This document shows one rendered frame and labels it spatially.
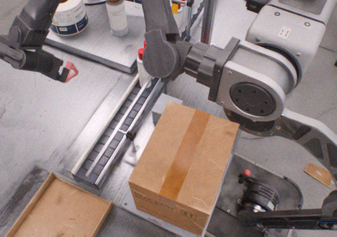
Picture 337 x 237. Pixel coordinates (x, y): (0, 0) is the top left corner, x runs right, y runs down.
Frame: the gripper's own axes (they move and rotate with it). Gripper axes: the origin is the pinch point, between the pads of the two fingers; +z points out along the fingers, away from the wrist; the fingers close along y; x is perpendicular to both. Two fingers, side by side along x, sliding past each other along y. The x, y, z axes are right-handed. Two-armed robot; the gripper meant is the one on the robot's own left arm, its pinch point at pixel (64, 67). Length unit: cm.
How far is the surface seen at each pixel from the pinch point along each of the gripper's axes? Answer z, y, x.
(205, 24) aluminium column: 55, -23, -37
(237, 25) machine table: 84, -31, -48
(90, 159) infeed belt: 13.8, -13.3, 30.0
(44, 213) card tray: 2, -10, 51
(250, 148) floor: 138, -64, 19
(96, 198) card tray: 11.1, -22.7, 40.7
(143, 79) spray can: 33.4, -13.0, -4.0
